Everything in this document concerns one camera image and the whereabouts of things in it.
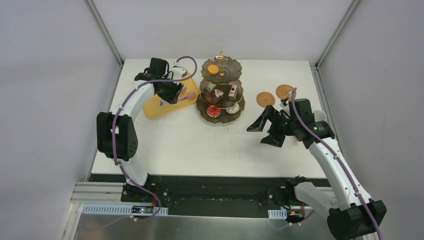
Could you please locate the orange macaron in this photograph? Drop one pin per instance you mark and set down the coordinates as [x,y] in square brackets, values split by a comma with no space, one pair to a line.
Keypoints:
[213,69]

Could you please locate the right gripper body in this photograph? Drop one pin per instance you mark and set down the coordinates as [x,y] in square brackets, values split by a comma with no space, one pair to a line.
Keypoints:
[272,124]

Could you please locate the yellow serving tray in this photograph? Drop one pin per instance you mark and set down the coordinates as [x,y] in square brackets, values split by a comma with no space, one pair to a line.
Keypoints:
[157,107]

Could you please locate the left aluminium frame post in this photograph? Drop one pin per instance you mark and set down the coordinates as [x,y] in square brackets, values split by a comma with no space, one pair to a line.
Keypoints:
[98,20]

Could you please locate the black mounting base plate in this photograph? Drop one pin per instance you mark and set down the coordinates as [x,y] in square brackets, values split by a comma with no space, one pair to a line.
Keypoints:
[215,196]

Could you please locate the woven round coaster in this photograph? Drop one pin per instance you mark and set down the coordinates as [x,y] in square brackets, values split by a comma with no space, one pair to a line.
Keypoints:
[265,99]
[284,92]

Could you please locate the white glazed donut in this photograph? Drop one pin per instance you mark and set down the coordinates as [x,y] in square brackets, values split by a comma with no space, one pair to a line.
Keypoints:
[233,109]

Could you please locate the pink handled metal tongs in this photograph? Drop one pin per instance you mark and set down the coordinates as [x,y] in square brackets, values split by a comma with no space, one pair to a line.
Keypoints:
[184,95]

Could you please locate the three tier dark cake stand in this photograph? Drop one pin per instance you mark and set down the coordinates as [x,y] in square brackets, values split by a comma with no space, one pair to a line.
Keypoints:
[230,71]

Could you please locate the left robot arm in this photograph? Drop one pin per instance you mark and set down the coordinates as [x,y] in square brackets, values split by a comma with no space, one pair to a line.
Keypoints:
[115,130]

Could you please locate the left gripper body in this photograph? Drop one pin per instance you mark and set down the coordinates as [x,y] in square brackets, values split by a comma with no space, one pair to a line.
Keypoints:
[170,93]

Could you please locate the green layered cake piece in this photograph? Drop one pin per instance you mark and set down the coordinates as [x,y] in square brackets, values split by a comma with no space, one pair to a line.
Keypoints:
[210,87]

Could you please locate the chocolate cake slice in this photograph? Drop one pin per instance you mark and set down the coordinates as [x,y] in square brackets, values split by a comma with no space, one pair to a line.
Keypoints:
[217,94]

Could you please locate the blue ceramic cup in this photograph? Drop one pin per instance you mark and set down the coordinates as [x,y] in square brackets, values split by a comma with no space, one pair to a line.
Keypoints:
[319,115]

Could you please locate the red strawberry tart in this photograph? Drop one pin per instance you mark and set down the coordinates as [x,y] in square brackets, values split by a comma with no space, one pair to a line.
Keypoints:
[213,111]

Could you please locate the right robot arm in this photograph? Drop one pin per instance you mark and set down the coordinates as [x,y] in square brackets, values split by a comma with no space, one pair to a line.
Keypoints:
[352,212]

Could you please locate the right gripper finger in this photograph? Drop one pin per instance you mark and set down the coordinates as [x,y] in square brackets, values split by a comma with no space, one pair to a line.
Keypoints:
[276,132]
[258,125]

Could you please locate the right aluminium frame post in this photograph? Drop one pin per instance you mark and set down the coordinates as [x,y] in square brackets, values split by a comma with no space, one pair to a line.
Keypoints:
[347,16]

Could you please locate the aluminium frame post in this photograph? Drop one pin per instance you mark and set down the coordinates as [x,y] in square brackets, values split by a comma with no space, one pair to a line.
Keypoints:
[98,20]
[347,16]

